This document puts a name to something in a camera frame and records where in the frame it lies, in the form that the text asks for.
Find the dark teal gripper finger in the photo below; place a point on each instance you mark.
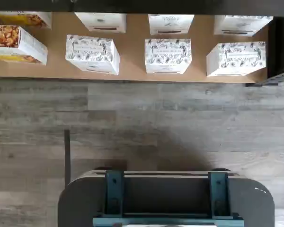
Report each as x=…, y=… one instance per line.
x=114, y=194
x=219, y=194

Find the white floral print box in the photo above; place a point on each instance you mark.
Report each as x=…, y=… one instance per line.
x=236, y=59
x=101, y=22
x=241, y=24
x=90, y=49
x=168, y=52
x=170, y=23

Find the black metal rack frame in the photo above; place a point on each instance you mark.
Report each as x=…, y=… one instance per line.
x=156, y=6

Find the yellow white granola box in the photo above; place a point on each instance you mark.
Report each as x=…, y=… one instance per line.
x=14, y=40
x=33, y=19

